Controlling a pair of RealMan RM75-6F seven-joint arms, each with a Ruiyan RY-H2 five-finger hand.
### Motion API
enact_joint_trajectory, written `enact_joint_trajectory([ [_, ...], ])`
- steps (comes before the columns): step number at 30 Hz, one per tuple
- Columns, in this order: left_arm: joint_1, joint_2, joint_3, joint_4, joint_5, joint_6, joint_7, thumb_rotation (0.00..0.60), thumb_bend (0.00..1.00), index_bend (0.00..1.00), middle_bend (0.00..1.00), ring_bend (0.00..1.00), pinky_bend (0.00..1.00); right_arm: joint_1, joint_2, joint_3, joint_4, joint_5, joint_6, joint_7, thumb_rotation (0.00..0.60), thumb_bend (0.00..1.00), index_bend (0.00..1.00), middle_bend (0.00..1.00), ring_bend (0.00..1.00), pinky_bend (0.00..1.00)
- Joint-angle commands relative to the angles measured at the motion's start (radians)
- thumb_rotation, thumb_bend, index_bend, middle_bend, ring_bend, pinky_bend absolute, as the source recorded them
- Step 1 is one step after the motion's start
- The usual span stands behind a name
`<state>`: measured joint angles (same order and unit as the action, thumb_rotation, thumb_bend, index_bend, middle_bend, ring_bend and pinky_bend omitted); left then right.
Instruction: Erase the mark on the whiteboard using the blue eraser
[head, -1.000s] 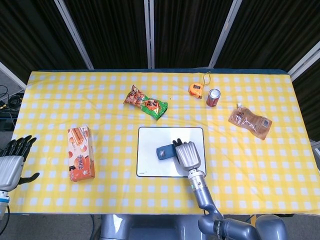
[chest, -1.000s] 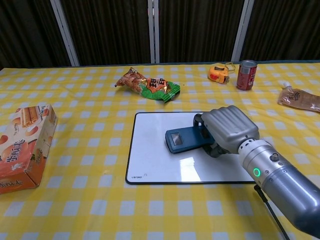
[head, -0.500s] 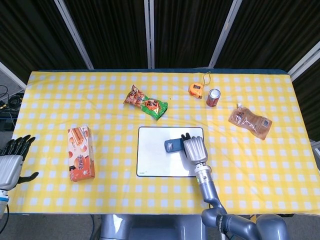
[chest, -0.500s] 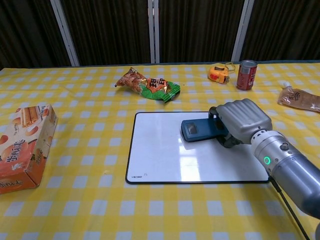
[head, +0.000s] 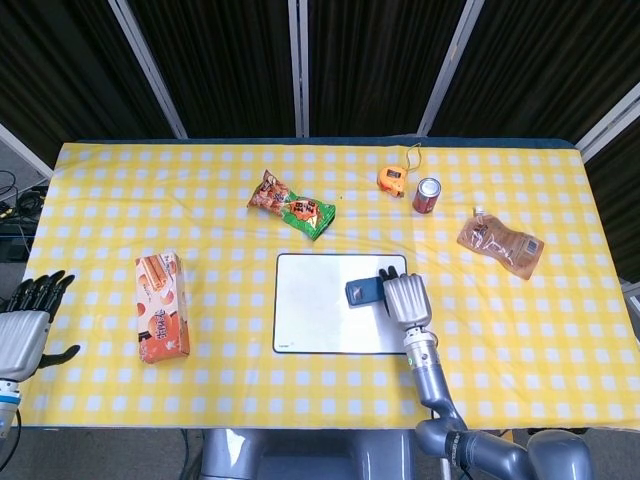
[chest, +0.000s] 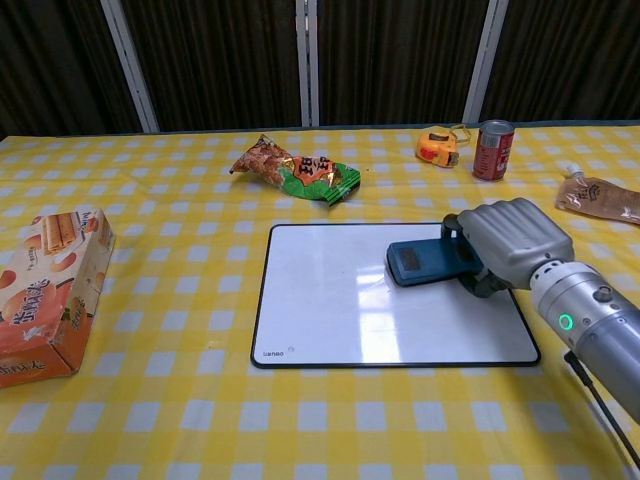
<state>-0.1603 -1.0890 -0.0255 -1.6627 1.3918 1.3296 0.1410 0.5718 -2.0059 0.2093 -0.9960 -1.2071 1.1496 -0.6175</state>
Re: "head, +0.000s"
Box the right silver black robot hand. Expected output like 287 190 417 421
378 266 434 329

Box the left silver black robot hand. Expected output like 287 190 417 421
0 270 81 384

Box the dark blue plastic case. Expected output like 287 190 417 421
345 277 386 307

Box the red drink can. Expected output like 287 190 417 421
412 177 442 215

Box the brown spouted drink pouch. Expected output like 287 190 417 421
456 206 545 281

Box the orange tape measure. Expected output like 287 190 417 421
377 143 424 198

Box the orange egg roll box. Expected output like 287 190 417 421
135 251 192 366

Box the orange green snack bag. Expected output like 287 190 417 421
246 168 337 242

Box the yellow white checked tablecloth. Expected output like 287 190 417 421
9 142 640 431

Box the grey robot torso base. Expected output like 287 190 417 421
199 428 417 480

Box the white board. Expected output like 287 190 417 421
272 253 409 355

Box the black floor cable bundle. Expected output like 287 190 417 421
0 169 47 221

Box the white partition post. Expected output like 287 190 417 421
0 122 54 182
107 0 187 140
287 0 310 137
416 0 482 137
574 83 640 162

